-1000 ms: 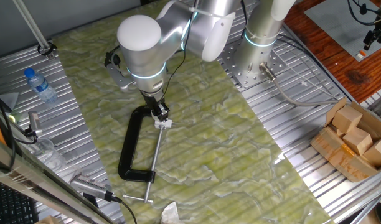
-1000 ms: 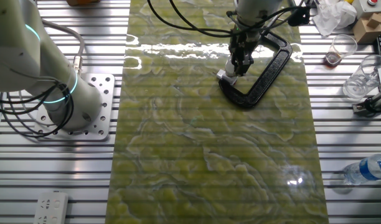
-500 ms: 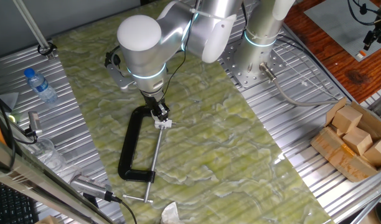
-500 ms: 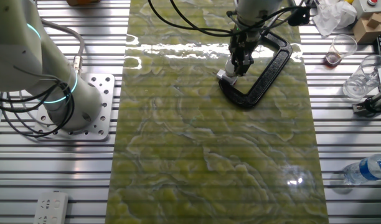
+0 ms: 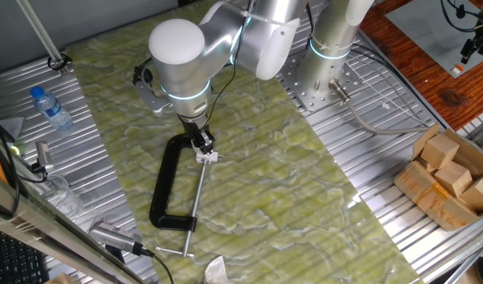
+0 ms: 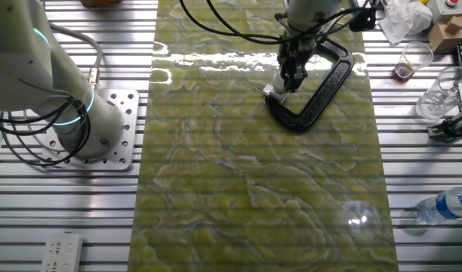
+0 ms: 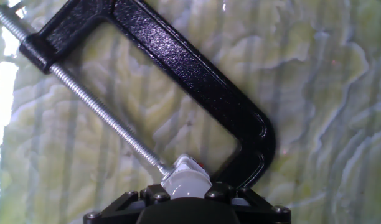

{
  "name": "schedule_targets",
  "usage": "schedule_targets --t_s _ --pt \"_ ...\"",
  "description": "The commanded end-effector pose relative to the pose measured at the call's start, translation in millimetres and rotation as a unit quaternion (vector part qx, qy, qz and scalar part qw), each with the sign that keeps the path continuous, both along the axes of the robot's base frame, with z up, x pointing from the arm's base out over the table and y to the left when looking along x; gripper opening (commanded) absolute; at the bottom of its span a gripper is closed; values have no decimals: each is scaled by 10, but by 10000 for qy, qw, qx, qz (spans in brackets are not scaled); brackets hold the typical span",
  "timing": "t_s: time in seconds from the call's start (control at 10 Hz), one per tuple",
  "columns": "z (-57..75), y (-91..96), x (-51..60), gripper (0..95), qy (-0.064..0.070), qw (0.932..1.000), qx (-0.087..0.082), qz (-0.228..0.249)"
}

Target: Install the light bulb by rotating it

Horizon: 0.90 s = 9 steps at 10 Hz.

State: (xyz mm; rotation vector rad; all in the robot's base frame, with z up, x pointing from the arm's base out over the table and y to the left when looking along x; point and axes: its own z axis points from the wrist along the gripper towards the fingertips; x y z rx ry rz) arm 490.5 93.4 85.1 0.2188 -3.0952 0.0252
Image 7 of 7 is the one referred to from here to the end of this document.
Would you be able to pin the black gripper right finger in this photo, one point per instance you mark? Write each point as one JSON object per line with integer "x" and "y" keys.
{"x": 221, "y": 193}

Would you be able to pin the white light bulb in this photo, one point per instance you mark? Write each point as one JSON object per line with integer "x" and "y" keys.
{"x": 185, "y": 185}

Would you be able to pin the black C-clamp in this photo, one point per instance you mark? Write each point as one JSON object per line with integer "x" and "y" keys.
{"x": 178, "y": 62}

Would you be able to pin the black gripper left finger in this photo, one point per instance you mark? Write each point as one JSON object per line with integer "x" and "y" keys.
{"x": 154, "y": 194}

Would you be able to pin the green marble pattern mat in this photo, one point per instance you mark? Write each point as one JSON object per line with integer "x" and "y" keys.
{"x": 302, "y": 109}

